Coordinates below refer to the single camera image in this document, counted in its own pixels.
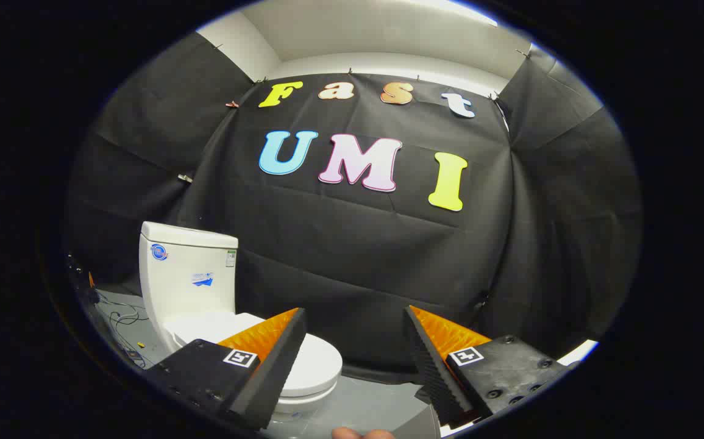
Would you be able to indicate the black backdrop cloth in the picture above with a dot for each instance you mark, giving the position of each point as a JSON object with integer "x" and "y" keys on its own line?
{"x": 352, "y": 256}

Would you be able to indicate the white toilet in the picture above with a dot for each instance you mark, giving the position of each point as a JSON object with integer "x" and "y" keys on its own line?
{"x": 187, "y": 292}

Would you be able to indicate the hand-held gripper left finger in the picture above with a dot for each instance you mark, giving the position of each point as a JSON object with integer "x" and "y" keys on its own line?
{"x": 278, "y": 366}

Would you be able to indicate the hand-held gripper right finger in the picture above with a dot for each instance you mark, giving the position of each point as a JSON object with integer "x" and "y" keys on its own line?
{"x": 431, "y": 366}

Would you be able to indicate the white toilet seat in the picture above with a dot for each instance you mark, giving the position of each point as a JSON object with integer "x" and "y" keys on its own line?
{"x": 306, "y": 398}

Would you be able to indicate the metal cloth clip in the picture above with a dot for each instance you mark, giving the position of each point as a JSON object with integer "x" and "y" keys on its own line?
{"x": 184, "y": 178}

